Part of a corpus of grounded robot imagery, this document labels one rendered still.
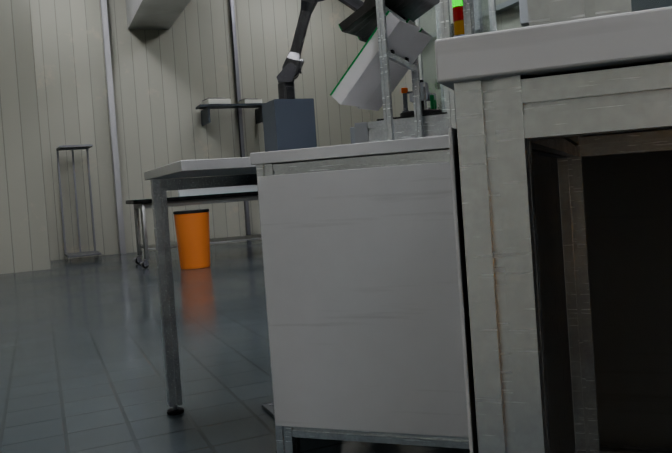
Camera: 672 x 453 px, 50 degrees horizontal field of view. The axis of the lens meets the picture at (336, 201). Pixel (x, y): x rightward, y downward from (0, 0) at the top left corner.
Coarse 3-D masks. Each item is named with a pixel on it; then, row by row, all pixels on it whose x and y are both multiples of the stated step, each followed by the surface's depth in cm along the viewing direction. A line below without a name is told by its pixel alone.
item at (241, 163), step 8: (184, 160) 189; (192, 160) 190; (200, 160) 190; (208, 160) 191; (216, 160) 192; (224, 160) 193; (232, 160) 194; (240, 160) 195; (248, 160) 195; (160, 168) 219; (168, 168) 206; (176, 168) 195; (184, 168) 189; (192, 168) 190; (200, 168) 190; (208, 168) 191; (216, 168) 192; (224, 168) 193; (232, 168) 194; (240, 168) 199; (248, 168) 204; (144, 176) 253; (152, 176) 235; (160, 176) 222; (168, 176) 227; (176, 176) 234; (184, 176) 241; (192, 176) 248; (200, 176) 256
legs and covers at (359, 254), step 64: (320, 192) 173; (384, 192) 167; (448, 192) 161; (640, 192) 147; (320, 256) 173; (384, 256) 168; (448, 256) 162; (640, 256) 148; (320, 320) 174; (384, 320) 168; (448, 320) 163; (640, 320) 148; (320, 384) 175; (384, 384) 169; (448, 384) 163; (640, 384) 149
